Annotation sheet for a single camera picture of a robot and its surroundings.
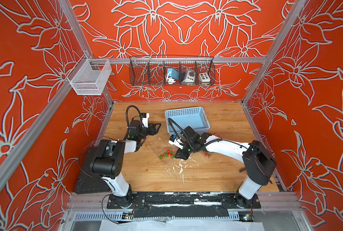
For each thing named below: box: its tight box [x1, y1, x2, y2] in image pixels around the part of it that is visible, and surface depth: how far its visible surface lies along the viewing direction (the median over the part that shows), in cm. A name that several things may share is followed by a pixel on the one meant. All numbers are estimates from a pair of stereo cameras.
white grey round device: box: [184, 68, 196, 83], surface depth 93 cm
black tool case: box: [74, 147, 112, 195], surface depth 74 cm
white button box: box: [198, 72, 211, 83], surface depth 97 cm
